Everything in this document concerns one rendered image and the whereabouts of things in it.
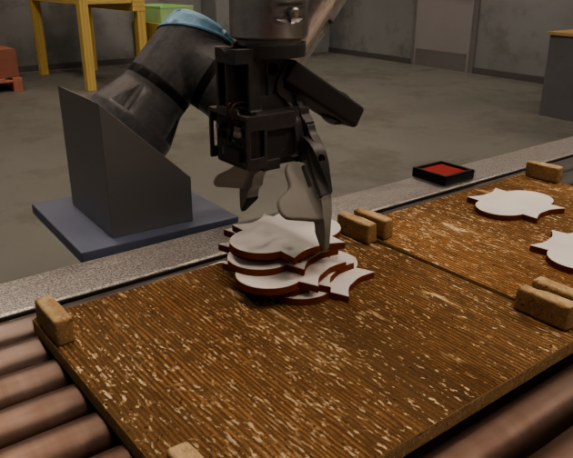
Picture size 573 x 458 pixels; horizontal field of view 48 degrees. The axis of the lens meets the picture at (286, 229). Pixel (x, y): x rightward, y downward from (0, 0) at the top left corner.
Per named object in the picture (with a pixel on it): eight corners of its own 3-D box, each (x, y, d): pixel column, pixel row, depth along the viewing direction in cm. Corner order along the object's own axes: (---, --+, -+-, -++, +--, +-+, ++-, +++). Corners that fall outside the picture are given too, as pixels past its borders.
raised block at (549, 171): (524, 176, 109) (526, 160, 108) (529, 174, 110) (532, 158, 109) (556, 184, 105) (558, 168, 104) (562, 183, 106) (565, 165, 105)
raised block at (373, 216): (351, 227, 87) (352, 208, 86) (361, 224, 88) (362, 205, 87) (383, 241, 83) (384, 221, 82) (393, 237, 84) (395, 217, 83)
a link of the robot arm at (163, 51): (135, 75, 115) (181, 16, 116) (198, 120, 115) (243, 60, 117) (124, 52, 103) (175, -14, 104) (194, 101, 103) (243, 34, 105)
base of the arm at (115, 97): (75, 97, 109) (110, 52, 110) (141, 150, 119) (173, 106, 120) (105, 111, 98) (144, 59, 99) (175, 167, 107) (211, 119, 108)
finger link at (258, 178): (197, 198, 75) (219, 144, 68) (240, 188, 78) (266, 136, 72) (209, 219, 74) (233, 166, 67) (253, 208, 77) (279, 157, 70)
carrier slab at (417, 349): (33, 332, 65) (31, 318, 64) (339, 237, 88) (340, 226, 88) (223, 570, 39) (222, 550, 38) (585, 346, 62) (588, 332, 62)
